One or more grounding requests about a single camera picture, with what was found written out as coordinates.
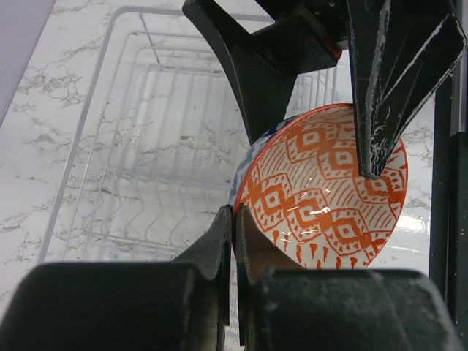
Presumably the blue orange patterned bowl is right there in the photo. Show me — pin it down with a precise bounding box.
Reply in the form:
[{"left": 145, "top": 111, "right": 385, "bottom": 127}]
[{"left": 229, "top": 103, "right": 408, "bottom": 269}]

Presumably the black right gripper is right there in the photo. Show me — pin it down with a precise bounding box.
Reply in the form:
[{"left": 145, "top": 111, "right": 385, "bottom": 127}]
[{"left": 182, "top": 0, "right": 467, "bottom": 179}]

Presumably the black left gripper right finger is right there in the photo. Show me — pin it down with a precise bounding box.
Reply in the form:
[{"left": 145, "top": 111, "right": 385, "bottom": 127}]
[{"left": 235, "top": 206, "right": 464, "bottom": 350}]

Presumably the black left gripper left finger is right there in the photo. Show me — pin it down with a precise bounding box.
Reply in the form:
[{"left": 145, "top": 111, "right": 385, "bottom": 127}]
[{"left": 1, "top": 205, "right": 232, "bottom": 350}]

